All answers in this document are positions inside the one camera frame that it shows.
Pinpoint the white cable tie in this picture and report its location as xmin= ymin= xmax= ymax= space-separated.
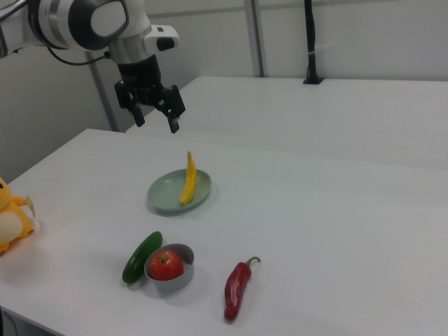
xmin=307 ymin=43 xmax=334 ymax=56

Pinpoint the black pole with base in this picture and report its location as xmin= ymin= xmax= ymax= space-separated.
xmin=302 ymin=0 xmax=325 ymax=86

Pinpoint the thin black floor cable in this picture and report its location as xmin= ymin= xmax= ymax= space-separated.
xmin=1 ymin=307 xmax=19 ymax=336

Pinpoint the red toy apple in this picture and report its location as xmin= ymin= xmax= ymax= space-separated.
xmin=150 ymin=248 xmax=185 ymax=281

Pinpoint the wide grey metal frame post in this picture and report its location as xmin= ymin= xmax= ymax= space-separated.
xmin=242 ymin=0 xmax=270 ymax=78

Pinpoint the light green plastic plate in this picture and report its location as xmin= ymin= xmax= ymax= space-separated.
xmin=146 ymin=169 xmax=213 ymax=212

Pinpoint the yellow toy banana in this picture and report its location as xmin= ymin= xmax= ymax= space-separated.
xmin=179 ymin=150 xmax=198 ymax=207

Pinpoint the round silver metal bowl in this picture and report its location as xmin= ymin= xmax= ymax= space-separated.
xmin=143 ymin=243 xmax=195 ymax=291

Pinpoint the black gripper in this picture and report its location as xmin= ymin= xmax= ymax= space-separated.
xmin=114 ymin=55 xmax=186 ymax=135

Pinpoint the red chili pepper toy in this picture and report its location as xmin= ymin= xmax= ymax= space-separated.
xmin=223 ymin=255 xmax=262 ymax=323

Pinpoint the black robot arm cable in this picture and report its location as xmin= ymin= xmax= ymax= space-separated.
xmin=46 ymin=45 xmax=112 ymax=67

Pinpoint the green toy cucumber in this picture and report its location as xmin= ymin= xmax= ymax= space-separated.
xmin=122 ymin=231 xmax=164 ymax=284

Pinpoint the orange plush toy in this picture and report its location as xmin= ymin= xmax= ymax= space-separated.
xmin=0 ymin=176 xmax=40 ymax=258

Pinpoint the thin grey metal frame post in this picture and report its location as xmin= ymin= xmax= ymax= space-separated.
xmin=88 ymin=62 xmax=120 ymax=133

